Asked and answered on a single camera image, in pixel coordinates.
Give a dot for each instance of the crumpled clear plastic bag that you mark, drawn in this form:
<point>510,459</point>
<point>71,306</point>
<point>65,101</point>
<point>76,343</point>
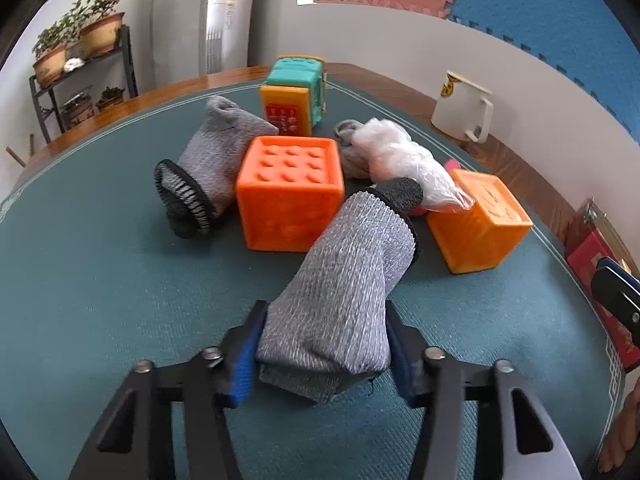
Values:
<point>391,153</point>

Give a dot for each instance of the person's hand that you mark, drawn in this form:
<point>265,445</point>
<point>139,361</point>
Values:
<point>623,433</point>

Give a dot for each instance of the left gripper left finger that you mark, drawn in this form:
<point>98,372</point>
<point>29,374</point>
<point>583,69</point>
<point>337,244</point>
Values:
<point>133,437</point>

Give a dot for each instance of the black metal plant shelf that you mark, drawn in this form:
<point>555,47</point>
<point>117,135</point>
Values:
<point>45,100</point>

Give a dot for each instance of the dark patterned shelf pot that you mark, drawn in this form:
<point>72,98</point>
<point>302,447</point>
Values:
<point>77,109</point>

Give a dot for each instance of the white ceramic mug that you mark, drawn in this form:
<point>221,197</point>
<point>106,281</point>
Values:
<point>463,109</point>

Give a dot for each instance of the left potted plant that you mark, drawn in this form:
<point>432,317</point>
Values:
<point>50,54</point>

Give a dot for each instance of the blue foam wall tile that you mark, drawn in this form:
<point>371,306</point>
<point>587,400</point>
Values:
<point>581,39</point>

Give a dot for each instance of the green table mat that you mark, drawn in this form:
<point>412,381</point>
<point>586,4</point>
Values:
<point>94,280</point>

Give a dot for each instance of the small grey plush toy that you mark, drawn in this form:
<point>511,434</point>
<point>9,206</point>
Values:
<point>354,164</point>

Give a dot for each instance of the pink knotted rope toy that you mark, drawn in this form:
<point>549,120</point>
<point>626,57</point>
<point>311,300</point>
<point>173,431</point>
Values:
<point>451,164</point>

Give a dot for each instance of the red storage box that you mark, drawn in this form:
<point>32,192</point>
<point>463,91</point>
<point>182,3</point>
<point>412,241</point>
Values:
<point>590,236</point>

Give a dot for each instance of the orange dotted toy cube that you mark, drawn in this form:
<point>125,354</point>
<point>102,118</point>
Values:
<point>288,191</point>

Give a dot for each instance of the small lower shelf plant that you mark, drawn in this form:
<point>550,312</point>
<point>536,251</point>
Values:
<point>110,97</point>

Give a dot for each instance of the orange embossed toy cube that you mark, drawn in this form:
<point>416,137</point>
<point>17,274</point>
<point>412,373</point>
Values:
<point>479,238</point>

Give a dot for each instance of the right potted plant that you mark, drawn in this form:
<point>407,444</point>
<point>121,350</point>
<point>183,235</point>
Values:
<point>92,28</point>

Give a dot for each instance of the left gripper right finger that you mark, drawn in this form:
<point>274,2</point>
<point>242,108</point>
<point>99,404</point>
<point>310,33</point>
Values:
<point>515,437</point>

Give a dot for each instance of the potted plant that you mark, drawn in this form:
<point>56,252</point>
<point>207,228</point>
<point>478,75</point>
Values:
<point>92,28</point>
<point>50,54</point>

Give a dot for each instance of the teal orange toy bus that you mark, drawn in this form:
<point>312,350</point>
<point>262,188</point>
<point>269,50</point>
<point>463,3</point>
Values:
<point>294,94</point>

